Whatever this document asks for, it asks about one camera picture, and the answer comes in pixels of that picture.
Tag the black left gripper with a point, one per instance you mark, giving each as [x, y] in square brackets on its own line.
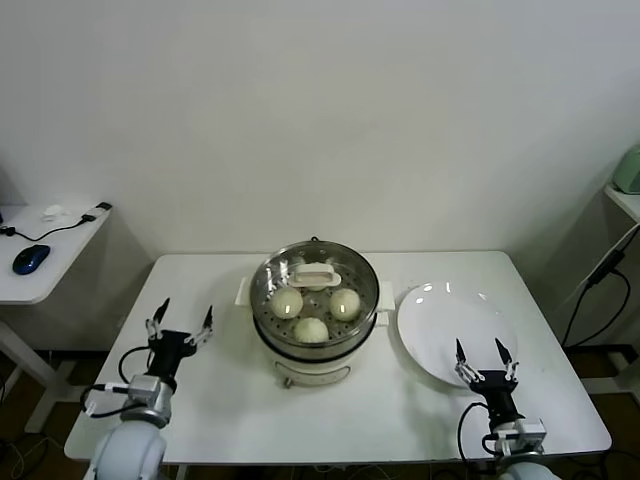
[170, 350]

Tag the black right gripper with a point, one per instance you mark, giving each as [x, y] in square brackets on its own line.
[497, 395]

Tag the white steamed baozi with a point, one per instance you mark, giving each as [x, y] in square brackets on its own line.
[345, 306]
[316, 288]
[286, 304]
[310, 331]

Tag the oval glass lid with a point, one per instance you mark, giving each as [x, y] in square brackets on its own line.
[316, 275]

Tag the stainless steel steamer basket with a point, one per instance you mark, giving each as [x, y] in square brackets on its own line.
[320, 354]

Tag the white round plate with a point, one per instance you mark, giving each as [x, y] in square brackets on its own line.
[440, 325]

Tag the white side desk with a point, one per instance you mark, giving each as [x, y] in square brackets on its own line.
[55, 270]

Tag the blue computer mouse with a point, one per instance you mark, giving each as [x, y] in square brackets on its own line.
[31, 259]

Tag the white crumpled tissue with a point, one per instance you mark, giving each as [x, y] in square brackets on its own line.
[55, 212]

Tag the white shelf board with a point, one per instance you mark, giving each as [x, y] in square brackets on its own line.
[625, 200]

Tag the mint green appliance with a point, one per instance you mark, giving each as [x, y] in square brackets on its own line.
[629, 170]

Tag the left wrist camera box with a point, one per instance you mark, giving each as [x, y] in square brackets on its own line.
[150, 391]

